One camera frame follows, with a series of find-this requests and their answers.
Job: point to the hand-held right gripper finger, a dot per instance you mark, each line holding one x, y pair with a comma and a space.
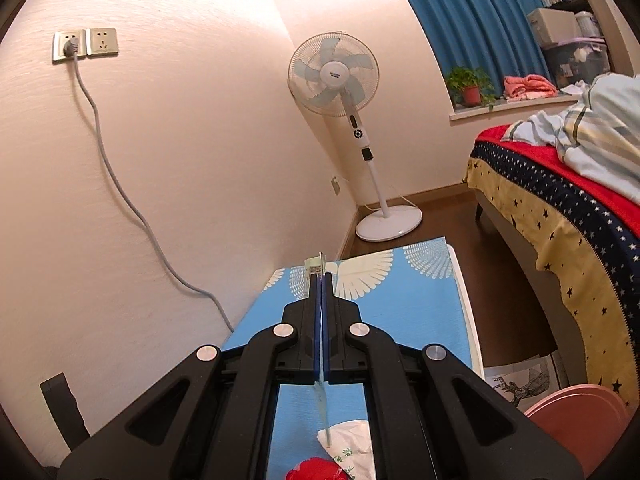
327, 320
315, 320

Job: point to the green snack packet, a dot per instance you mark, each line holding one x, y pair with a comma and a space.
315, 263

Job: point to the blue white-patterned tablecloth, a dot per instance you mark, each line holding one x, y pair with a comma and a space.
400, 320

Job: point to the white floral tissue pack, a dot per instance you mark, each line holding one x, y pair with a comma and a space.
350, 445

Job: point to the glossy red wrapper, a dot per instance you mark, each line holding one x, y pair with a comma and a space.
315, 470

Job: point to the dinosaur-print paper bag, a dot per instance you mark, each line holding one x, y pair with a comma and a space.
525, 385

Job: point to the white standing fan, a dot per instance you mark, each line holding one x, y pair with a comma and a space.
332, 72

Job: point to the bed with star blanket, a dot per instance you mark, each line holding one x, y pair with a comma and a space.
575, 240

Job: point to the potted green plant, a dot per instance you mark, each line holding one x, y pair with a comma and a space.
471, 92

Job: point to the white window sill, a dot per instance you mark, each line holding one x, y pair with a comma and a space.
500, 107

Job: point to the pink plastic basin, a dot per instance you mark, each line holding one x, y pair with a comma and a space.
600, 410

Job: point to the pink folded cloth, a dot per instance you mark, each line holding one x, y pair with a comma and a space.
527, 87

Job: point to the light blue checked quilt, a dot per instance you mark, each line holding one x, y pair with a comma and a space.
600, 130

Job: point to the blue curtain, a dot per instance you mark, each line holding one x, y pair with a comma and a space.
475, 10

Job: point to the clear purple-lidded storage box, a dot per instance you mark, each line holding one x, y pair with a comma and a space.
580, 62

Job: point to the beige storage box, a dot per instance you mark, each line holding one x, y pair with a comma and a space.
552, 25

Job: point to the small wall socket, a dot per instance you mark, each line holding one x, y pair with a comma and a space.
336, 186

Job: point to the empty wall outlet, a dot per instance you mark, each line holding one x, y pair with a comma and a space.
102, 41

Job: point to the wall outlet with plug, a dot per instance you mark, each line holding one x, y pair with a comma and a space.
60, 47

